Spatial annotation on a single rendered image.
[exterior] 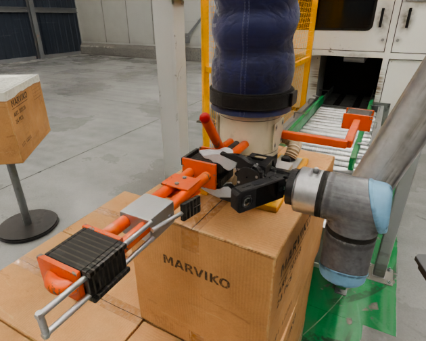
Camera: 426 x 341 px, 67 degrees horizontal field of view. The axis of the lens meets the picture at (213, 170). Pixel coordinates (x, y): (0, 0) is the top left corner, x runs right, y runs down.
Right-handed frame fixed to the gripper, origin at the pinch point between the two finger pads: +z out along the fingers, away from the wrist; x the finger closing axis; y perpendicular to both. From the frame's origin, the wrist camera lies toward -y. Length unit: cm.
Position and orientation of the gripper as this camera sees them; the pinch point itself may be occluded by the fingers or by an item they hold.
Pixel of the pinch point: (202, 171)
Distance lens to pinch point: 70.8
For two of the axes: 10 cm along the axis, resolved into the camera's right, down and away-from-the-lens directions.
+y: 4.6, -3.8, 8.0
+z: -8.9, -2.0, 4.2
